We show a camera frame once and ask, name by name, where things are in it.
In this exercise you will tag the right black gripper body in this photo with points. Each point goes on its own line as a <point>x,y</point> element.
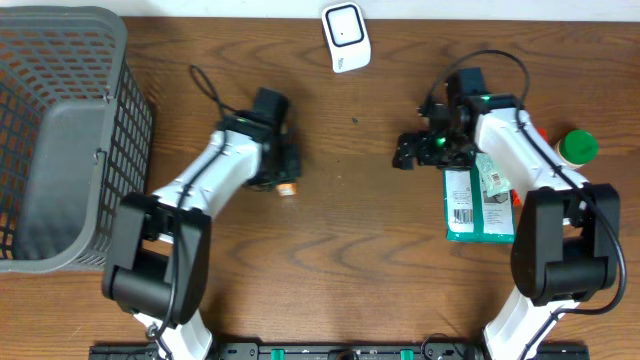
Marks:
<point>441,150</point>

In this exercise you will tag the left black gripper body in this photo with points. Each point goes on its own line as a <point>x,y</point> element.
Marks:
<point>284,168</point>

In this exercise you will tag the orange tissue pack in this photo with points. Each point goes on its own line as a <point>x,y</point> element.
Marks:
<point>286,189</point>

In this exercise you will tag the light green wipes pack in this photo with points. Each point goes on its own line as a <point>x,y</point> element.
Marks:
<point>494,180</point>

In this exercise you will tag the red snack packet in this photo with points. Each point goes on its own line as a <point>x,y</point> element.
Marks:
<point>516,200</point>

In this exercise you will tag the green lid seasoning jar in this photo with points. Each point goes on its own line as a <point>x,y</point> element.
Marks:
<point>577,148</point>

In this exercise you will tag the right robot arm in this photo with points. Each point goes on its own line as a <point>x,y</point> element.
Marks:
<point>566,257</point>

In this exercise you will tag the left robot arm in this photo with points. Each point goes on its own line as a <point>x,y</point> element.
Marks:
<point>157,264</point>

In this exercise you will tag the white barcode scanner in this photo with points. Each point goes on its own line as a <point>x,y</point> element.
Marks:
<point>346,36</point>

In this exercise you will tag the grey plastic mesh basket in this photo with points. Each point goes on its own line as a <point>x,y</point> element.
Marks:
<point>76,135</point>

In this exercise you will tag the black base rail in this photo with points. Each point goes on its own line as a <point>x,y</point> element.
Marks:
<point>250,351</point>

